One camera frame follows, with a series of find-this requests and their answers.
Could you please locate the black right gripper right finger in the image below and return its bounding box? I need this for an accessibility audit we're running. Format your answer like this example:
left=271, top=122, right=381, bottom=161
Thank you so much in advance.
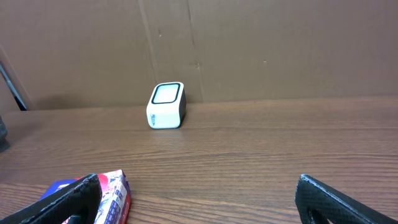
left=295, top=174, right=397, bottom=224

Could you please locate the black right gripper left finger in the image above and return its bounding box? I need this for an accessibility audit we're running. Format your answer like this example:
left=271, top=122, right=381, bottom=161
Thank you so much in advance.
left=1, top=174, right=102, bottom=224

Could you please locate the grey plastic shopping basket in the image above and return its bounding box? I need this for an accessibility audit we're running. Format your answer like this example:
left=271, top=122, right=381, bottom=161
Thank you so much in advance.
left=0, top=117, right=9, bottom=152

